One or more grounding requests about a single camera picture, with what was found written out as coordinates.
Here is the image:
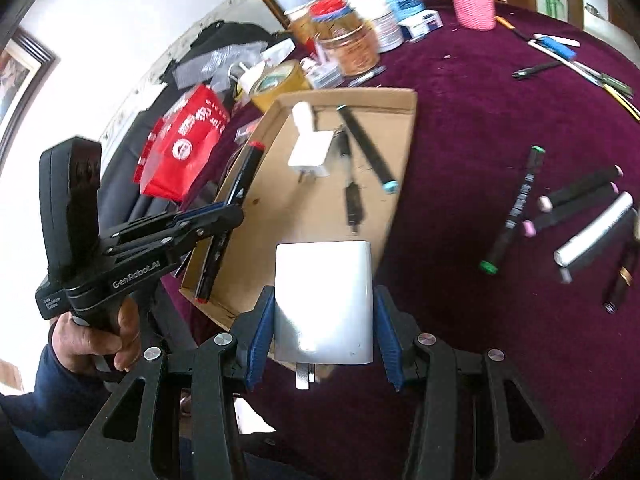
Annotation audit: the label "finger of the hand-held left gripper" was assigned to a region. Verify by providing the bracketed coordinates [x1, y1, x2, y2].
[102, 201, 228, 241]
[102, 207, 245, 273]

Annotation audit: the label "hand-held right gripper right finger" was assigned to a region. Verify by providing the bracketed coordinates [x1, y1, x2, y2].
[375, 285, 581, 480]

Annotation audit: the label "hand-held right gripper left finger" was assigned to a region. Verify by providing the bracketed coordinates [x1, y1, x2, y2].
[60, 285, 276, 480]

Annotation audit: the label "black marker red caps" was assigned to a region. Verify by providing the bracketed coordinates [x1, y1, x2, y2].
[194, 141, 266, 305]

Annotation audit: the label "large white charger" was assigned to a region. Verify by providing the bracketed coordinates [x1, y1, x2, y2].
[275, 241, 375, 391]

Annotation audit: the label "shallow cardboard box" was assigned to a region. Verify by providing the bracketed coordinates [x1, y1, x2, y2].
[179, 87, 418, 380]

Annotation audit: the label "small white charger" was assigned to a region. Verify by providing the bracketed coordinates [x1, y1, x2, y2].
[287, 101, 335, 183]

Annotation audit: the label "black clear gel pen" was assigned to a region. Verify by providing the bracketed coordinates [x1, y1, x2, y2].
[336, 130, 363, 233]

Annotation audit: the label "black marker teal caps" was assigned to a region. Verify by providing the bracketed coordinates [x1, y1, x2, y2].
[336, 104, 400, 195]

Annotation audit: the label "black marker green caps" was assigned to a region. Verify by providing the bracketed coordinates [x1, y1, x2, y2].
[478, 145, 546, 276]

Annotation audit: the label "black marker pink caps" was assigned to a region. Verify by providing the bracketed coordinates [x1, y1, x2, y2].
[537, 165, 624, 211]
[522, 182, 619, 237]

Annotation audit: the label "person's left forearm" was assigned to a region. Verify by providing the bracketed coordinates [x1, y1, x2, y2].
[0, 327, 126, 441]

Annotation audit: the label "person's left hand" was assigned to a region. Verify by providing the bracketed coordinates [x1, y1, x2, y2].
[50, 297, 143, 373]

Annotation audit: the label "red plastic snack bag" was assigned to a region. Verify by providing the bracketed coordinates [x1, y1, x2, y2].
[132, 84, 231, 203]

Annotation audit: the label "black leather chair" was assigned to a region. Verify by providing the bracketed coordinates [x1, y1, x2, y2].
[97, 20, 281, 241]

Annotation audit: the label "yellow packing tape roll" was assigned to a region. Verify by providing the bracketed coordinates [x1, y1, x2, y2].
[250, 59, 307, 113]

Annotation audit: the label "clear plastic bags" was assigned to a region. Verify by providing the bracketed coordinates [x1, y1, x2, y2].
[172, 42, 266, 91]

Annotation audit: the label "small barcode box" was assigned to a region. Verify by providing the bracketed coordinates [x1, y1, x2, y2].
[300, 57, 346, 91]

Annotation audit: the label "clear blue tip pen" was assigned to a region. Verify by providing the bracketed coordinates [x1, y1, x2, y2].
[348, 66, 387, 87]

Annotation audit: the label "brown food jar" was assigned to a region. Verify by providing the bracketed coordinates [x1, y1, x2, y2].
[317, 12, 381, 77]

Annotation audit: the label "white marker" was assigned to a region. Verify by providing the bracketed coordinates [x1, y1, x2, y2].
[553, 191, 635, 267]

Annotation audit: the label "red blue tin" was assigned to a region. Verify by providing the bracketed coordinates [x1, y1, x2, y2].
[309, 0, 351, 23]

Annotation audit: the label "white pill bottle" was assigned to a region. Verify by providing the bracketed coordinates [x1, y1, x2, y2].
[345, 0, 405, 53]

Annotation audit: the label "small white blue box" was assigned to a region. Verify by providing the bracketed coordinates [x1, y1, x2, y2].
[400, 10, 443, 43]

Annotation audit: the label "long white pen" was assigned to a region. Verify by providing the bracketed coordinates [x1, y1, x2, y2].
[527, 40, 616, 93]

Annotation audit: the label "yellow pen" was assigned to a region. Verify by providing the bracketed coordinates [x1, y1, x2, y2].
[607, 87, 640, 121]

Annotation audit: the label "orange pen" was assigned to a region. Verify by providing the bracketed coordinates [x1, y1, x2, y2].
[495, 16, 533, 41]

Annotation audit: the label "green pen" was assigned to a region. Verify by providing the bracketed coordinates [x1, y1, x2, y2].
[595, 72, 635, 97]

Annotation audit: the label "dark picture frame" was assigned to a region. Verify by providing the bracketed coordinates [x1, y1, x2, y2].
[0, 27, 61, 161]

